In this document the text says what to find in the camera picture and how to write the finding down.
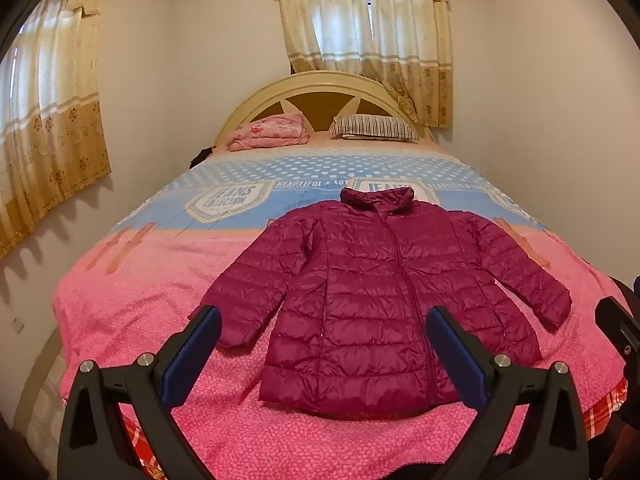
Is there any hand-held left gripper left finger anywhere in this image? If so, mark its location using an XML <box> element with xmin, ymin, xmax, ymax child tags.
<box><xmin>59</xmin><ymin>305</ymin><xmax>222</xmax><ymax>480</ymax></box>

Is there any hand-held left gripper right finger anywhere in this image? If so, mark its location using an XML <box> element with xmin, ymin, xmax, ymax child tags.
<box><xmin>427</xmin><ymin>306</ymin><xmax>588</xmax><ymax>480</ymax></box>

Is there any magenta puffer jacket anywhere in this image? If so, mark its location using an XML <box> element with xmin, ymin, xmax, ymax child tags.
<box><xmin>189</xmin><ymin>186</ymin><xmax>573</xmax><ymax>417</ymax></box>

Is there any bed with pink-blue bedspread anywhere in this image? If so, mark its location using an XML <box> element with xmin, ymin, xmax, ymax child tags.
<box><xmin>52</xmin><ymin>150</ymin><xmax>631</xmax><ymax>480</ymax></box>

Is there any dark cloth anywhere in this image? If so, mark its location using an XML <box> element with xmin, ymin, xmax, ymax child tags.
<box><xmin>190</xmin><ymin>146</ymin><xmax>216</xmax><ymax>170</ymax></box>

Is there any folded pink floral quilt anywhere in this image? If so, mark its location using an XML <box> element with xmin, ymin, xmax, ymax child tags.
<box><xmin>227</xmin><ymin>112</ymin><xmax>311</xmax><ymax>152</ymax></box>

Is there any peach bed sheet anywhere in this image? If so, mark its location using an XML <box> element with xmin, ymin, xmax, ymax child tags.
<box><xmin>210</xmin><ymin>132</ymin><xmax>446</xmax><ymax>161</ymax></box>

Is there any striped pillow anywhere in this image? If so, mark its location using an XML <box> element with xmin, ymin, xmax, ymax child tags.
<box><xmin>330</xmin><ymin>114</ymin><xmax>421</xmax><ymax>143</ymax></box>

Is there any cream wooden bed headboard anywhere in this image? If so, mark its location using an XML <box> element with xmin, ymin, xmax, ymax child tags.
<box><xmin>214</xmin><ymin>71</ymin><xmax>436</xmax><ymax>147</ymax></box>

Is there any wide beige lace curtain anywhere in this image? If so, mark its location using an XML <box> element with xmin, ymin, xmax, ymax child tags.
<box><xmin>0</xmin><ymin>0</ymin><xmax>112</xmax><ymax>261</ymax></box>

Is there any beige lace curtain panel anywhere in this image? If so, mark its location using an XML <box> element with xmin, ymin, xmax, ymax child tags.
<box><xmin>369</xmin><ymin>0</ymin><xmax>453</xmax><ymax>130</ymax></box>
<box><xmin>272</xmin><ymin>0</ymin><xmax>375</xmax><ymax>75</ymax></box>

